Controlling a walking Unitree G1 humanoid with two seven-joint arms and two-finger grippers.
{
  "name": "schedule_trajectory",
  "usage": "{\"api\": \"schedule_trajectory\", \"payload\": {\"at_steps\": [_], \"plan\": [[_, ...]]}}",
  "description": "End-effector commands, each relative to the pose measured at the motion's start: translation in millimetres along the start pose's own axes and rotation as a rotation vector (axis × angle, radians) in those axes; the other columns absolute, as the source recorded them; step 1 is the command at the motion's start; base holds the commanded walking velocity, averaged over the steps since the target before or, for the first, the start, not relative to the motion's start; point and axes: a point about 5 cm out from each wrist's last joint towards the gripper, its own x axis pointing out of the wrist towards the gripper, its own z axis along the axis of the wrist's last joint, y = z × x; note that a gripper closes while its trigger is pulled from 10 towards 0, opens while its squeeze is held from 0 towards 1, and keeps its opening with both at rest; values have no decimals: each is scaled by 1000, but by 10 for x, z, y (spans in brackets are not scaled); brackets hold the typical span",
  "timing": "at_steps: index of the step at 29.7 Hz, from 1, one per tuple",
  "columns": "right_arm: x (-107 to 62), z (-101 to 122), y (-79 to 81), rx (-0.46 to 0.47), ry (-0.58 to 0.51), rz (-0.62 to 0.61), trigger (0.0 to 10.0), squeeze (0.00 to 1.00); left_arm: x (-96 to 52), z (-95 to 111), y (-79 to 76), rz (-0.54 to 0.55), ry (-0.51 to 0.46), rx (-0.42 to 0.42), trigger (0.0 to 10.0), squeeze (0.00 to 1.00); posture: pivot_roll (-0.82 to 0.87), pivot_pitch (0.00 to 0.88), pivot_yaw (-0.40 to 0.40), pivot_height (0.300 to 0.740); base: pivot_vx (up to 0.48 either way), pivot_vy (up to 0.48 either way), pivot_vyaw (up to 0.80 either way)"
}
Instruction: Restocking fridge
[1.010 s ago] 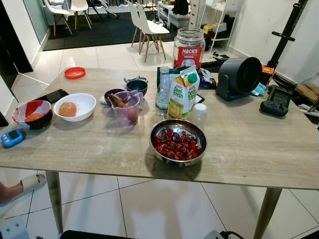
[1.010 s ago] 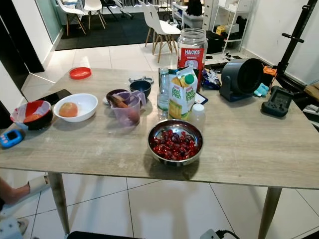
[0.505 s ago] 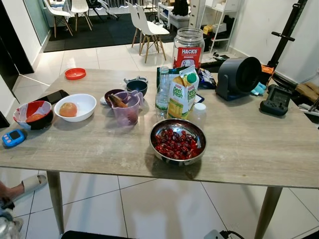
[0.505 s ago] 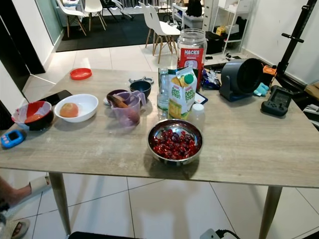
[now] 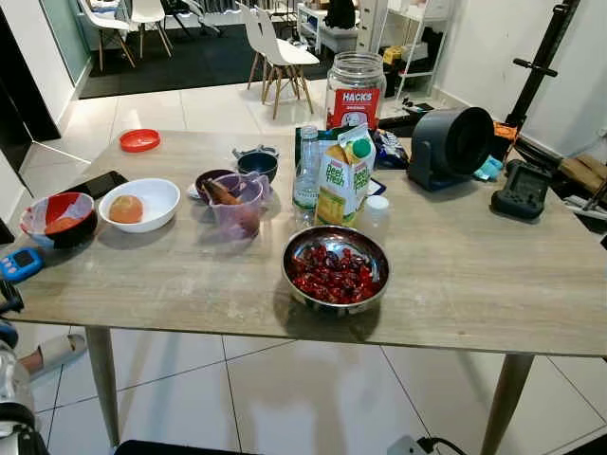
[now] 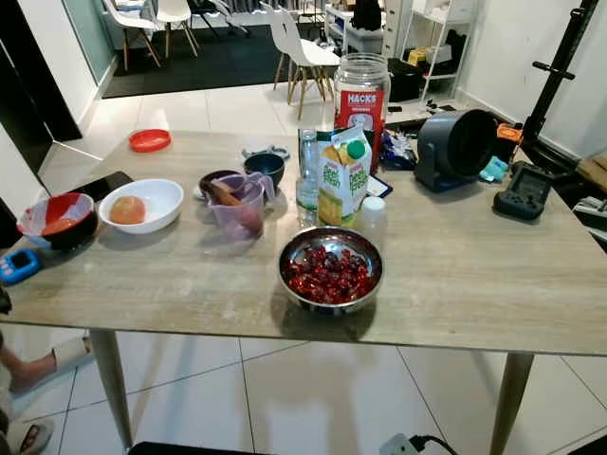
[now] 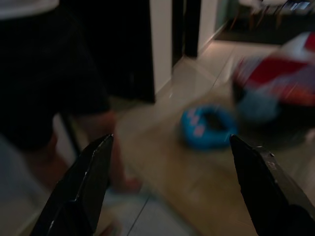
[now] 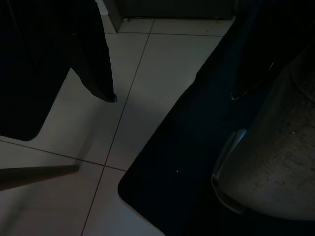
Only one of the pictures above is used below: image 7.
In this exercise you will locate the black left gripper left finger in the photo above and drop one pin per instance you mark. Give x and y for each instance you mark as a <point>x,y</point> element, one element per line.
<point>78,196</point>

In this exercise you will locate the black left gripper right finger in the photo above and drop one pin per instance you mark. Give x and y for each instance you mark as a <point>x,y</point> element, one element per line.
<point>265,196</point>

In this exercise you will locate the blue round bowl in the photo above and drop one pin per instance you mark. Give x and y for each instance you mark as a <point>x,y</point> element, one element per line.
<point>194,132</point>

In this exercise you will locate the red and blue bag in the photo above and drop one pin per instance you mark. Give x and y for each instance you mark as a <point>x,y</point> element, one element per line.
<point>275,71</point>

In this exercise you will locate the person in black shorts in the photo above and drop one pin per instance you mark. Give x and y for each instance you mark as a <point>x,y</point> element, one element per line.
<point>49,73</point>

